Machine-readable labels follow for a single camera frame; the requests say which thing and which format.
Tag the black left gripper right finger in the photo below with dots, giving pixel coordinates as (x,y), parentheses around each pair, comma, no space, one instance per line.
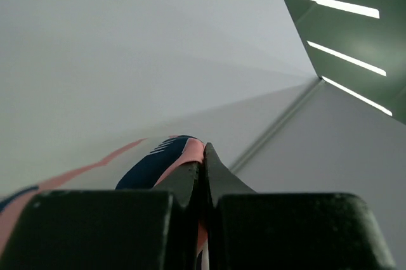
(251,230)

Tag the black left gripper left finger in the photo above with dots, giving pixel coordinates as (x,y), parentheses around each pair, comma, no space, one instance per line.
(112,229)

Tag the pink shark print shorts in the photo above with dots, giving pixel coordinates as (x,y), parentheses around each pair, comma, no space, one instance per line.
(140,165)

